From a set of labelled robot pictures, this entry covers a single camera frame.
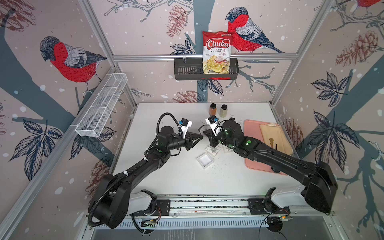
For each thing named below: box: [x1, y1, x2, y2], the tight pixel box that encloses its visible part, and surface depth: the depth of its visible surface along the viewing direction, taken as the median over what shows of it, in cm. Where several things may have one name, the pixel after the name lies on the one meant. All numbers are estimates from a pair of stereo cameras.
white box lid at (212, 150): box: [204, 145, 221, 157], surface depth 94 cm
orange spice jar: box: [209, 103, 217, 116], surface depth 109 cm
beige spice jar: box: [219, 104, 228, 118], surface depth 109 cm
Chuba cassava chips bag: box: [202, 31, 233, 74], surface depth 87 cm
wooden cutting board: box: [259, 123, 294, 156], surface depth 100 cm
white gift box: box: [196, 152, 215, 170], surface depth 91 cm
